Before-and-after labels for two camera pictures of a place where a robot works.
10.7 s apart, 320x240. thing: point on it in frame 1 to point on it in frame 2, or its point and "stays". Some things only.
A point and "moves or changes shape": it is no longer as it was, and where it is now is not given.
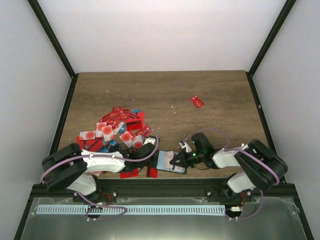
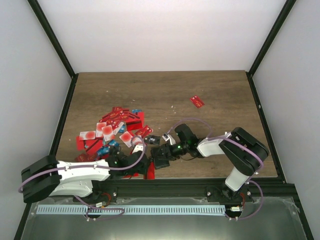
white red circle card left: x=88 y=135 stays
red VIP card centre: x=145 y=131 stays
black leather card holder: x=163 y=162 moves or changes shape
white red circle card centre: x=126 y=137 stays
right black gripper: x=182 y=156 to x=171 y=155
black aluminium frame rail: x=166 y=188 stays
